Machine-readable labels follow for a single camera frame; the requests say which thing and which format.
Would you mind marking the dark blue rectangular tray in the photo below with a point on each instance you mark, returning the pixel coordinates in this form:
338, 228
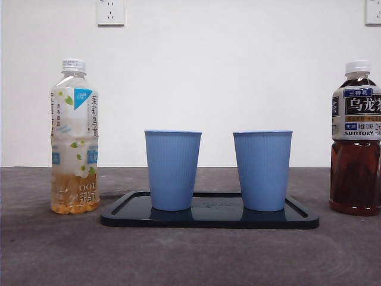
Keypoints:
214, 219

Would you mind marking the jasmine tea bottle white label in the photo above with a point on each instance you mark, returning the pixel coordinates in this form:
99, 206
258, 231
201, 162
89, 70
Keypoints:
74, 134

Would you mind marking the blue ribbed plastic cup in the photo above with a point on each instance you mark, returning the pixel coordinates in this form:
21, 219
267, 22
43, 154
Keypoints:
262, 169
172, 169

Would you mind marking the dark oolong tea bottle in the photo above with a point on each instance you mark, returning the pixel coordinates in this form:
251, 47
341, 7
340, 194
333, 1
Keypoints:
355, 172

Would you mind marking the white wall socket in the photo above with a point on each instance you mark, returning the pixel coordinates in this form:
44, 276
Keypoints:
374, 13
110, 13

